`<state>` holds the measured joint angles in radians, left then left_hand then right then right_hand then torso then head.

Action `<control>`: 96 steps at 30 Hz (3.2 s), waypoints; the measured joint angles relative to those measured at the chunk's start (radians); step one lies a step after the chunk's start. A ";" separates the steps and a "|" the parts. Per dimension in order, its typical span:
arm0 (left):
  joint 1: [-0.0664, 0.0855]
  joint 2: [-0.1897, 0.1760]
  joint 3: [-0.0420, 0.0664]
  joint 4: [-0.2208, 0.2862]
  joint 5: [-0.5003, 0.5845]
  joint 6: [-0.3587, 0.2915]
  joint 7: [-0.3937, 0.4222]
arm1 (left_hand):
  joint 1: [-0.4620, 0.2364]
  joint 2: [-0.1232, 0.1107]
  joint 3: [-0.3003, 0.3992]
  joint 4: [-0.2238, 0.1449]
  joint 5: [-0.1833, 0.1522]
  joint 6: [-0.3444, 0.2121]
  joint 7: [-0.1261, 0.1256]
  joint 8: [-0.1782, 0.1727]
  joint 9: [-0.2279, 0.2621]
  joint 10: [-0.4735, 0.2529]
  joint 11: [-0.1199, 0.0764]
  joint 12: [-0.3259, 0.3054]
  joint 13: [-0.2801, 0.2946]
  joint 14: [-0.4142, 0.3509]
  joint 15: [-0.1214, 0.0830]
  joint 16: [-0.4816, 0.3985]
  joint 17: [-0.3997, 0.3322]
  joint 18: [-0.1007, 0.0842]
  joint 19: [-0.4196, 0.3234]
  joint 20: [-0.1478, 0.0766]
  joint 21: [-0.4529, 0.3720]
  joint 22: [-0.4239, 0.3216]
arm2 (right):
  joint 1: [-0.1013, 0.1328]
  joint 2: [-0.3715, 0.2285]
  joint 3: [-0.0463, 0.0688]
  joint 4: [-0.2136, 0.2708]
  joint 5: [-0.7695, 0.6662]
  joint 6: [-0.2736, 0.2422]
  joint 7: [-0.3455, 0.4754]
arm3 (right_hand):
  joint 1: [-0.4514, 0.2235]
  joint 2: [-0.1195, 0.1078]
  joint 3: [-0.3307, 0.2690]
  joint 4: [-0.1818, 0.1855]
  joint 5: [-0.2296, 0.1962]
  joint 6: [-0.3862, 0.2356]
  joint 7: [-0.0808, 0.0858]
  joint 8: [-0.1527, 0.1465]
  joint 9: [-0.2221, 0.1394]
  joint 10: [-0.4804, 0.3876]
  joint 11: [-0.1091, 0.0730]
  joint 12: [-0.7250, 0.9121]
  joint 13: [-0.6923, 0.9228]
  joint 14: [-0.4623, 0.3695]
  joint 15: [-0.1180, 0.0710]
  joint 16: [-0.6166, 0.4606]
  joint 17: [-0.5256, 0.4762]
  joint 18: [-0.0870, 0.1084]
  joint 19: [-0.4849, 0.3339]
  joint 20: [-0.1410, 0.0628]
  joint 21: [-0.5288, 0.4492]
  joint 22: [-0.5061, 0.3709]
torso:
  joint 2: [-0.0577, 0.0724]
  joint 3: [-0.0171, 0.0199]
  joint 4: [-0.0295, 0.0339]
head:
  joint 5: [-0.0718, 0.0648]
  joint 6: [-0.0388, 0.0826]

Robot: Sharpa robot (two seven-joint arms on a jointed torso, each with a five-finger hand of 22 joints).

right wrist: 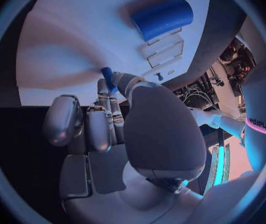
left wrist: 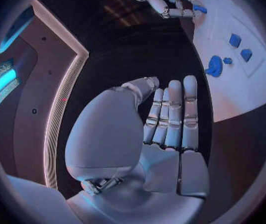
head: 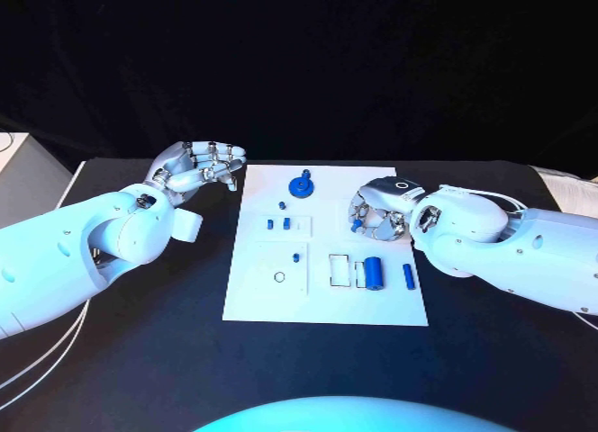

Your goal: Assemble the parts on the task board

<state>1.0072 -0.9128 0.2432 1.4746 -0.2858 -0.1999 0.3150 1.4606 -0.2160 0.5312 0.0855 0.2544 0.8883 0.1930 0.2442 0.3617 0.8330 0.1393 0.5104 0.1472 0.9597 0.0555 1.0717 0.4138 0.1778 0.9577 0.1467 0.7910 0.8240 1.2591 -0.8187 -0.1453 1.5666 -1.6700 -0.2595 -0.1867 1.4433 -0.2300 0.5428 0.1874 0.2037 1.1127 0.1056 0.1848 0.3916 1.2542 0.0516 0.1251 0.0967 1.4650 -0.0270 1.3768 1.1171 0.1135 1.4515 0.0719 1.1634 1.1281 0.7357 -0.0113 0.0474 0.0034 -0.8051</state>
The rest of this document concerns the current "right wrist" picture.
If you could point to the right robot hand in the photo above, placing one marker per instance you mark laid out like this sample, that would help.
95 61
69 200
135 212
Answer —
161 134

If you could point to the blue long peg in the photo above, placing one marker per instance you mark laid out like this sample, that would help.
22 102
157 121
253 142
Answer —
107 74

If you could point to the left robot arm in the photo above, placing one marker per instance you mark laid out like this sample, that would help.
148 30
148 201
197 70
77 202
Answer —
217 121

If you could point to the white task board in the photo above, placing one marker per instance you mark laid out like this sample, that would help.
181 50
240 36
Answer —
77 13

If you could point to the small blue peg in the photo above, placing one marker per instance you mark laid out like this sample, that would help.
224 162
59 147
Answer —
159 76

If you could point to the glowing light bar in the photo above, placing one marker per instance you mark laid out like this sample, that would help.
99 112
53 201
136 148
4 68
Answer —
220 164

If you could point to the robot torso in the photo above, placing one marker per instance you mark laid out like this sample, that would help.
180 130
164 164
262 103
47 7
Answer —
259 106

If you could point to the cluttered equipment rack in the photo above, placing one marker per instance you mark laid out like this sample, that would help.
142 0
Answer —
238 63

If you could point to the blue short cylinder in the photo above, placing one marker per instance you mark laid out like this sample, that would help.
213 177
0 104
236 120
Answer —
161 18

